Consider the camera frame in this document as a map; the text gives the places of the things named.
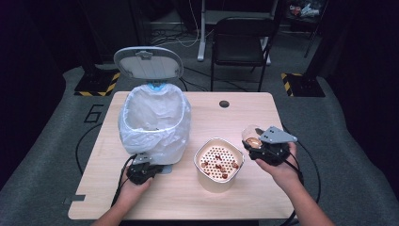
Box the person's right hand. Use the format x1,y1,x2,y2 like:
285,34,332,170
254,141,304,190

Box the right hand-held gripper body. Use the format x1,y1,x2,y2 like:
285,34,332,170
247,125,299,167

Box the white floor cable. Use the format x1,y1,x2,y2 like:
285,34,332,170
150,0,201,49

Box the black floor cable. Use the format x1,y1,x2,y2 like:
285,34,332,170
74,122,104,177

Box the clear plastic cup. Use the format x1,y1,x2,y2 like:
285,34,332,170
241,124,264,151

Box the white desk frame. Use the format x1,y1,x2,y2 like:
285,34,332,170
196,0,280,66

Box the white plastic bin liner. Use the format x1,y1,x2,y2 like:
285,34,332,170
118,82,192,166

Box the person's left hand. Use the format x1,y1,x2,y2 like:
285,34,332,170
117,169,154,205

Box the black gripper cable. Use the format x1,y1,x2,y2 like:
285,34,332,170
279,122,322,226
110,153,139,207

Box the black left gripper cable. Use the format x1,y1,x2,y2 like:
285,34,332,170
110,153,139,207

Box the white pedal trash bin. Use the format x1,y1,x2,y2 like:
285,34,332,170
113,46,192,175

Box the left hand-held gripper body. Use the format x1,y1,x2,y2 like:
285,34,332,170
126,153,158,186

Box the black folding chair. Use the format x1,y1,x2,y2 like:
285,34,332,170
210,16,278,93

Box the beige bucket with perforated strainer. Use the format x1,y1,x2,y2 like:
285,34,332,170
193,137,246,194

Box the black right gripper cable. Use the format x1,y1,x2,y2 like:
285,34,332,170
279,122,322,226

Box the black yellow striped base plate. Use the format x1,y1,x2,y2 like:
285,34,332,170
73,71,121,98
280,73,327,98

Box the brown food scraps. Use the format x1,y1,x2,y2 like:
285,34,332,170
200,153,241,181

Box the grey tape strip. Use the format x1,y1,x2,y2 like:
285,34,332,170
63,194,87,205

